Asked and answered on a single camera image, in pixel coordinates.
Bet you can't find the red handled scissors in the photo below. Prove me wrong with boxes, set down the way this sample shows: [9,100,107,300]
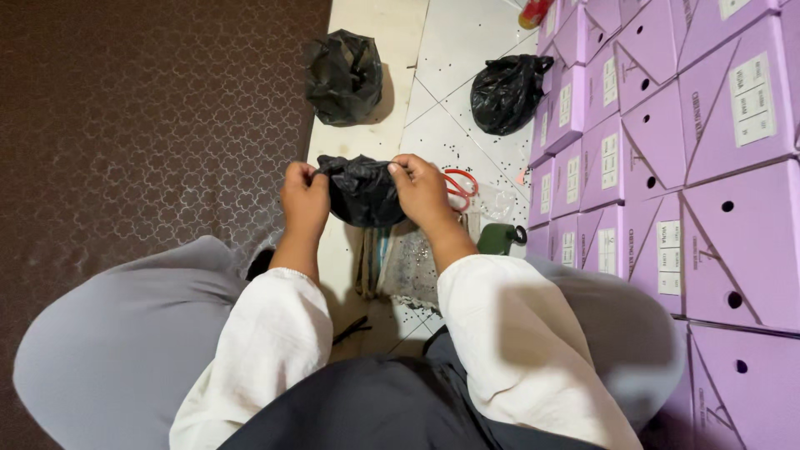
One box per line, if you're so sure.
[442,169,480,213]

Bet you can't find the small black plastic bag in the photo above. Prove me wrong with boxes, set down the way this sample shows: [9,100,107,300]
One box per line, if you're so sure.
[315,154,408,228]

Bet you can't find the person's left hand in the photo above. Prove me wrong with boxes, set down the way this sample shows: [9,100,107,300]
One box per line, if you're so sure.
[279,162,331,242]

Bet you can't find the tied black plastic bag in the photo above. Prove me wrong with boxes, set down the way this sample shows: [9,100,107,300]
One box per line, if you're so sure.
[304,29,384,126]

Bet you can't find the person's right hand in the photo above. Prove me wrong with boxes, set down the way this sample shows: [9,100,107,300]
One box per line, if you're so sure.
[387,154,461,233]

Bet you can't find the clear plastic wrapper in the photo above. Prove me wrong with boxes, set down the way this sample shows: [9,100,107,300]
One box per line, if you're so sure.
[472,184,520,226]

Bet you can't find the brown patterned carpet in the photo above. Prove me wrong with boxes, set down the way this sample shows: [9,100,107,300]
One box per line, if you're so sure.
[0,0,333,450]

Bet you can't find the scattered black beads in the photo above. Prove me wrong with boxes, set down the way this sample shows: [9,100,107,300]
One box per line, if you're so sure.
[406,56,538,226]

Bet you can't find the red and yellow container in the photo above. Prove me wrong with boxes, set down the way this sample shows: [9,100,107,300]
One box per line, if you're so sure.
[518,0,554,30]

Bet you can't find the green tape dispenser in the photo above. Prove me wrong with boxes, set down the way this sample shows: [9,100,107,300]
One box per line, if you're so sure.
[477,223,528,256]

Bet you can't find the stack of purple shoe boxes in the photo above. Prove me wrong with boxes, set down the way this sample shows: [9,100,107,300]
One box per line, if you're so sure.
[525,0,800,450]

